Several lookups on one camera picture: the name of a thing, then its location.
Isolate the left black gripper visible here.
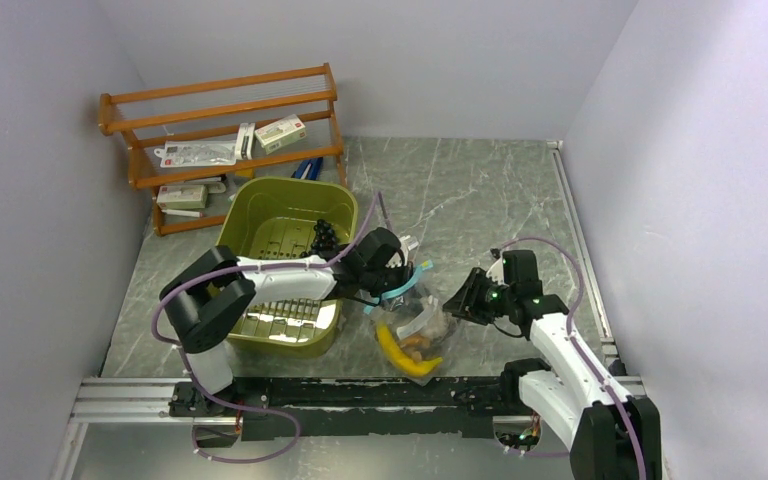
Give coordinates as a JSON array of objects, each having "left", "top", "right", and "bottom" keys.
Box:
[{"left": 363, "top": 261, "right": 426, "bottom": 319}]

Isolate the clear blister pack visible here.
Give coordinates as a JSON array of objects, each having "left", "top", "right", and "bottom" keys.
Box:
[{"left": 154, "top": 141, "right": 237, "bottom": 168}]

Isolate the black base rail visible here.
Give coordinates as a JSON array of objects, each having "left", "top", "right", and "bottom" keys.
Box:
[{"left": 166, "top": 376, "right": 535, "bottom": 441}]

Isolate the blue stapler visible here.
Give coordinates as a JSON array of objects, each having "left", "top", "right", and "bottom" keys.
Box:
[{"left": 292, "top": 157, "right": 324, "bottom": 181}]

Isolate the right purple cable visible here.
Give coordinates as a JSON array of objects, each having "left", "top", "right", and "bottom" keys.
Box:
[{"left": 496, "top": 236, "right": 650, "bottom": 480}]

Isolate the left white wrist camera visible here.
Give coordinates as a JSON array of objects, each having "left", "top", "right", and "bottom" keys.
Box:
[{"left": 396, "top": 235, "right": 419, "bottom": 266}]

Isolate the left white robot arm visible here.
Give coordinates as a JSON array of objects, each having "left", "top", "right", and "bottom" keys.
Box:
[{"left": 158, "top": 227, "right": 415, "bottom": 416}]

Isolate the white box lower shelf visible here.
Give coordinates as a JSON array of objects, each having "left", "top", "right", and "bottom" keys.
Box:
[{"left": 156, "top": 184, "right": 208, "bottom": 209}]

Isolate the clear zip top bag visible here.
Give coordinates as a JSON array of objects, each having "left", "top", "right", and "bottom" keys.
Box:
[{"left": 363, "top": 260, "right": 460, "bottom": 385}]

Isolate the dark fake grape bunch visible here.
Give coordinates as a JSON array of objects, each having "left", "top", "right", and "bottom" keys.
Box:
[{"left": 308, "top": 219, "right": 339, "bottom": 259}]

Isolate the orange wooden shelf rack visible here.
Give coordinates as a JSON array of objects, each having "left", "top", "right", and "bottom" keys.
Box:
[{"left": 98, "top": 63, "right": 348, "bottom": 236}]

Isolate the yellow fake banana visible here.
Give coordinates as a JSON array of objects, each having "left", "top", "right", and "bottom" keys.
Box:
[{"left": 375, "top": 323, "right": 443, "bottom": 382}]

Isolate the olive green plastic bin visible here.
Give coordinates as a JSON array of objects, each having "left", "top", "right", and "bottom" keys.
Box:
[{"left": 217, "top": 177, "right": 358, "bottom": 358}]

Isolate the aluminium frame rail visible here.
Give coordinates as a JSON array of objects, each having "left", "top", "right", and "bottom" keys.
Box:
[{"left": 70, "top": 378, "right": 181, "bottom": 424}]

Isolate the small white upright box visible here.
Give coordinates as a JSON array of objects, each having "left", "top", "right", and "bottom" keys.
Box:
[{"left": 234, "top": 123, "right": 256, "bottom": 162}]

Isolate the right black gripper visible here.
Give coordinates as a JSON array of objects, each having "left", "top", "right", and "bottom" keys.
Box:
[{"left": 442, "top": 267, "right": 515, "bottom": 325}]

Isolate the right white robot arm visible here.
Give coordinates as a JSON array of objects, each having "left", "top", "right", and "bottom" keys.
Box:
[{"left": 443, "top": 250, "right": 663, "bottom": 479}]

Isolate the white green box on shelf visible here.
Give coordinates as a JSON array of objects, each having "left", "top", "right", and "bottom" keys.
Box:
[{"left": 254, "top": 115, "right": 307, "bottom": 154}]

